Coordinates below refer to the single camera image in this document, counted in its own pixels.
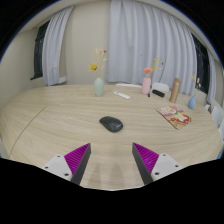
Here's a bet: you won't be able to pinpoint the dark window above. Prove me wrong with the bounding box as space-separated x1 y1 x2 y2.
30 20 51 81
191 33 211 95

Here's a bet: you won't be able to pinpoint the bronze drink bottle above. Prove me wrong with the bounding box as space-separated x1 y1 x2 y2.
168 77 182 104

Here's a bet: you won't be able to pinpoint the narrow white curtain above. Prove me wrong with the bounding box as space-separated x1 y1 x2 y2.
41 4 75 87

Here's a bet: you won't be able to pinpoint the pink vase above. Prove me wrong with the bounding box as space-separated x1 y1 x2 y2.
141 76 152 96

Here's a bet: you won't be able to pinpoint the white curtain strip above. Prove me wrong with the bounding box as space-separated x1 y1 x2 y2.
205 49 218 103

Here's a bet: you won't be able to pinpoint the pale green vase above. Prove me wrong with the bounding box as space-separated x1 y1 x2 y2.
93 76 105 98

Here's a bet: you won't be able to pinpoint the wide white curtain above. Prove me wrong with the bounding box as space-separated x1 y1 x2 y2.
105 0 198 96

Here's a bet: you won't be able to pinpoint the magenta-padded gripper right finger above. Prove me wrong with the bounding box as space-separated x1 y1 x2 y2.
131 142 183 186

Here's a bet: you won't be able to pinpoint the white remote control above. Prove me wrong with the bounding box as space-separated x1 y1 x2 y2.
113 90 132 101

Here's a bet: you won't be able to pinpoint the beige dried grass stems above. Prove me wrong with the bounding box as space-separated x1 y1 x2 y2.
190 72 202 98

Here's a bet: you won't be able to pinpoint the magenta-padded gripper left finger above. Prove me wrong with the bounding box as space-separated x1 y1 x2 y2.
42 142 92 186

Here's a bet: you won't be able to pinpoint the colourful printed mouse pad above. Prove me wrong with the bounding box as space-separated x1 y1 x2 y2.
155 105 192 131

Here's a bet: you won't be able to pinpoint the black computer mouse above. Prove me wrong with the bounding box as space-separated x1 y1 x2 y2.
98 115 124 133

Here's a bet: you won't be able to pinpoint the yellow dried flowers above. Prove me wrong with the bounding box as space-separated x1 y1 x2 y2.
88 48 108 79

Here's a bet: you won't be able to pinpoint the black rectangular box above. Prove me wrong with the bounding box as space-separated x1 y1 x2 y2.
151 89 166 99

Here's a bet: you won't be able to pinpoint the blue vase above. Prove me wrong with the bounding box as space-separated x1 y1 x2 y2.
187 95 197 110

